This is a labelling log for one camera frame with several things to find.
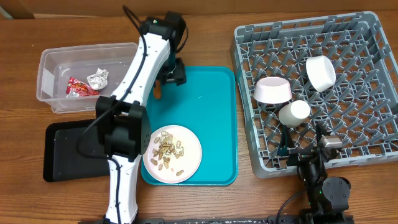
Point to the grey dishwasher rack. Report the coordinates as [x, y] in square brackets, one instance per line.
[361, 108]

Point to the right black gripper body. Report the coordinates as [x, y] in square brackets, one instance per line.
[312, 169]

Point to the white bowl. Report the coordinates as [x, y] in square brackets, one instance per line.
[320, 72]

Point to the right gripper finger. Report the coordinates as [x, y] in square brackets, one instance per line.
[286, 143]
[321, 130]

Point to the white plate with peanut shells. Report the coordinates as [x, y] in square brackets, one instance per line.
[174, 154]

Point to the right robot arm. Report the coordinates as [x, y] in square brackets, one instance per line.
[327, 196]

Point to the white tissue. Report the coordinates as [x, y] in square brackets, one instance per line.
[99, 80]

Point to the orange carrot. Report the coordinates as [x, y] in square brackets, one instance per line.
[157, 90]

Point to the pink shallow bowl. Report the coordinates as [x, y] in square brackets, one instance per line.
[272, 90]

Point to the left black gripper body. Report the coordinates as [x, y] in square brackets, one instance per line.
[173, 71]

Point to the clear plastic storage bin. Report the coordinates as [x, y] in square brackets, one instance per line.
[57, 66]

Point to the black rectangular tray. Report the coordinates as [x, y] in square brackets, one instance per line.
[62, 161]

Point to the red snack wrapper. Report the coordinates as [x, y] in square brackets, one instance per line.
[76, 88]

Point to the white cup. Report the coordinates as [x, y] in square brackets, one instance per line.
[293, 114]

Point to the teal serving tray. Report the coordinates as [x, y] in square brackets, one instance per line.
[206, 105]

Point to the black mounting rail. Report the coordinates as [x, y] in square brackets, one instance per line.
[217, 221]

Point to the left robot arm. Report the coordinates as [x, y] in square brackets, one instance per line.
[120, 133]

